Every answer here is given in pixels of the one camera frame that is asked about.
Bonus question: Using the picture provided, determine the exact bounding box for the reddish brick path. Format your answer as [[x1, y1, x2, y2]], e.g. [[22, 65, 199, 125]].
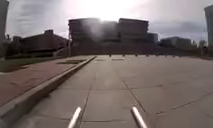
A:
[[0, 55, 92, 111]]

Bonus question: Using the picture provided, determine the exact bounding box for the tall grey tower building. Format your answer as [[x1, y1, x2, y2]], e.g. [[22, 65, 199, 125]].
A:
[[203, 2, 213, 51]]

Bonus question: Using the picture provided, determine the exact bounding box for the grey concrete paved plaza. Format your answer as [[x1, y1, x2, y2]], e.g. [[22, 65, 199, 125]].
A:
[[10, 54, 213, 128]]

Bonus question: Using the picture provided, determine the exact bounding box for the large dark block building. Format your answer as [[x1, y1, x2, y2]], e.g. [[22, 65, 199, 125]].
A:
[[67, 17, 159, 56]]

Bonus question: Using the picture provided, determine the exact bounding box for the grey concrete kerb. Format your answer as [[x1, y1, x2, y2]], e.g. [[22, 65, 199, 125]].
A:
[[0, 55, 98, 128]]

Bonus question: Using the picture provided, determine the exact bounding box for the low dark building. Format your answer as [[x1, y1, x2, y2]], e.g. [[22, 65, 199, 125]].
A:
[[12, 29, 70, 58]]

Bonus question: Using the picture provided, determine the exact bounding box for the grass area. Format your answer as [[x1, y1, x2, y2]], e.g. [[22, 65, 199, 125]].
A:
[[0, 56, 58, 74]]

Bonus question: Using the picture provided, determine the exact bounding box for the robot's own part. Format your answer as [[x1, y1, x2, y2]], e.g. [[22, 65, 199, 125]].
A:
[[131, 106, 149, 128], [67, 106, 83, 128]]

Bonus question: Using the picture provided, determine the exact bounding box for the low long building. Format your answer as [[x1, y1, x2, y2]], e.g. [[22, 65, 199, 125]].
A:
[[158, 36, 198, 51]]

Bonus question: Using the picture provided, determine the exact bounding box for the tall grey windowed building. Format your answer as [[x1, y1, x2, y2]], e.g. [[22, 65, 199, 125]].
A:
[[0, 0, 10, 58]]

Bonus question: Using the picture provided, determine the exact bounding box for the row of bollards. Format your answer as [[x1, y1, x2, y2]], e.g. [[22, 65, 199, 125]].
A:
[[108, 53, 177, 58]]

